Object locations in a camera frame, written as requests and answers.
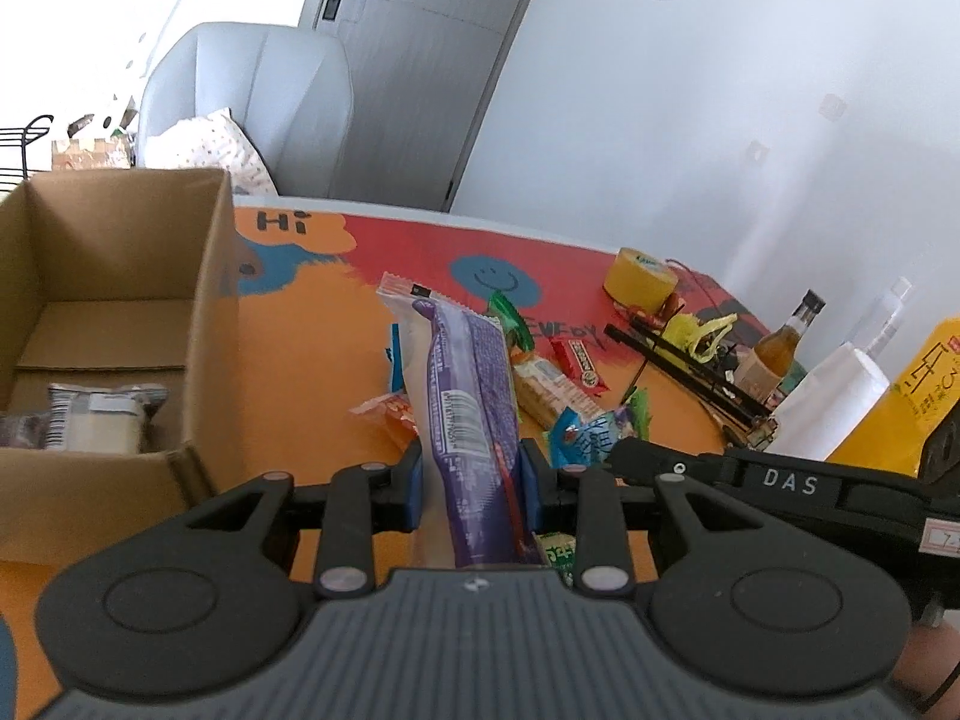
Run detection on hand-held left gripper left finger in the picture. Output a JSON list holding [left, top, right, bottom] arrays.
[[178, 439, 425, 593]]

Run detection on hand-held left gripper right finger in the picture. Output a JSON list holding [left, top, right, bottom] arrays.
[[520, 439, 755, 592]]

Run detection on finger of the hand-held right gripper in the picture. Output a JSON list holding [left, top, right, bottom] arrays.
[[604, 439, 725, 488]]

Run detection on blue and white snack packet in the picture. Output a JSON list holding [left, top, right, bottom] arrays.
[[550, 403, 637, 467]]

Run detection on purple snack packet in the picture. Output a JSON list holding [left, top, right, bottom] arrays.
[[412, 298, 538, 568]]

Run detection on brown cardboard box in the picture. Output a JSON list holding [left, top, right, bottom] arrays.
[[0, 168, 242, 565]]

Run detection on person's right forearm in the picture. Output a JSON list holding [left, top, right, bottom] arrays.
[[891, 611, 960, 720]]

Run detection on light green snack packet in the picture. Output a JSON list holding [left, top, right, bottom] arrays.
[[535, 531, 580, 587]]

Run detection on beige biscuit packet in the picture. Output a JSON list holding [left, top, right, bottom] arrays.
[[512, 358, 602, 427]]

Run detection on white paper roll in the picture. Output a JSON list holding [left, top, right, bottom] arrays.
[[763, 340, 891, 463]]

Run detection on red candy bar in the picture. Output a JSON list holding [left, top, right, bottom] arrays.
[[550, 336, 611, 396]]

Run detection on yellow juice bottle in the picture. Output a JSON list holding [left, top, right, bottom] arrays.
[[825, 318, 960, 478]]

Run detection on yellow plastic shreds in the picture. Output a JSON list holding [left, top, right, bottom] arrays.
[[663, 313, 740, 362]]

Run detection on small blue snack packet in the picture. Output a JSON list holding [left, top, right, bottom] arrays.
[[385, 323, 407, 392]]

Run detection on amber glass bottle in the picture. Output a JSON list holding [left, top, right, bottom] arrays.
[[737, 289, 827, 407]]

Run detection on small green candy packet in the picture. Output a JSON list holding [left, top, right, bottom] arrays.
[[487, 291, 538, 355]]

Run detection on white and orange snack packet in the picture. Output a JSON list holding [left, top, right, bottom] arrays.
[[376, 271, 455, 563]]

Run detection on yellow tape roll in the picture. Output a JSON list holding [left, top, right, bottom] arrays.
[[603, 247, 680, 310]]

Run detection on clear plastic bottle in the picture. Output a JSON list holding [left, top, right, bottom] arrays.
[[846, 277, 914, 355]]

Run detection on white barcode snack packet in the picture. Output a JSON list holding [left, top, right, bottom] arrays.
[[47, 382, 170, 455]]

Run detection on white dotted pillow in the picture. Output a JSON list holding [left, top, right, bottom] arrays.
[[142, 108, 280, 196]]

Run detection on dark snack packet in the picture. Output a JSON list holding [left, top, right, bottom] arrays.
[[0, 411, 55, 452]]

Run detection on grey armchair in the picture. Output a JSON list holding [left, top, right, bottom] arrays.
[[138, 22, 359, 201]]

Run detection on grey door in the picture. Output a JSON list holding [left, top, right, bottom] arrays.
[[298, 0, 557, 215]]

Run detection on pile of boxes beside armchair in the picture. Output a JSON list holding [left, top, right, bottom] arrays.
[[51, 133, 137, 171]]

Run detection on black metal rack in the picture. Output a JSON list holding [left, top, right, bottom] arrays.
[[0, 114, 55, 194]]

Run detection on thin black cable tie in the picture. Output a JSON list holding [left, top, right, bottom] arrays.
[[620, 355, 659, 401]]

